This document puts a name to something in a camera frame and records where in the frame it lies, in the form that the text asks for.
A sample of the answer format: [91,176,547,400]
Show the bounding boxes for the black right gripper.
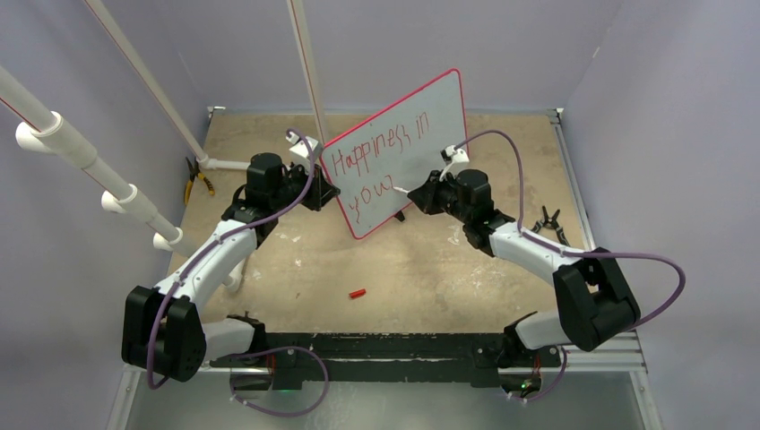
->
[410,169,471,224]

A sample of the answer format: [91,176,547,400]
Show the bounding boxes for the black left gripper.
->
[272,160,340,212]

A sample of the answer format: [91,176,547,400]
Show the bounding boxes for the red framed whiteboard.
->
[320,68,467,240]

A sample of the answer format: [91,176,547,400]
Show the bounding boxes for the red marker cap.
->
[349,288,367,299]

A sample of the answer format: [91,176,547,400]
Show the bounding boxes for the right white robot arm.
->
[407,169,641,367]

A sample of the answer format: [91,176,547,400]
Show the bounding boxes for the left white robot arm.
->
[121,152,339,382]

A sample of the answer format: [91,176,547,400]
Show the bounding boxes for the black spring clamp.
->
[531,205,569,246]

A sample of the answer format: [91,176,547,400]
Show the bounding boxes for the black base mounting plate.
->
[265,332,503,390]

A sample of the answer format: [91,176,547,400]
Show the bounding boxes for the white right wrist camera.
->
[439,145,470,182]

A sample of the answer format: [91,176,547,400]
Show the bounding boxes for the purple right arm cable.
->
[455,129,687,331]

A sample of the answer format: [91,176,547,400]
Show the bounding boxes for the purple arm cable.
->
[145,127,315,391]
[455,129,687,331]

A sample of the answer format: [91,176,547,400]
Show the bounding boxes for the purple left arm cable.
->
[145,127,315,391]

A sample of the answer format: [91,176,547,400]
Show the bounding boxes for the yellow handled pliers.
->
[183,157,216,206]

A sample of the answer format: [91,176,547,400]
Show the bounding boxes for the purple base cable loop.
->
[229,345,332,419]

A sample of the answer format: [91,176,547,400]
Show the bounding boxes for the white pvc pipe frame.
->
[0,0,330,295]

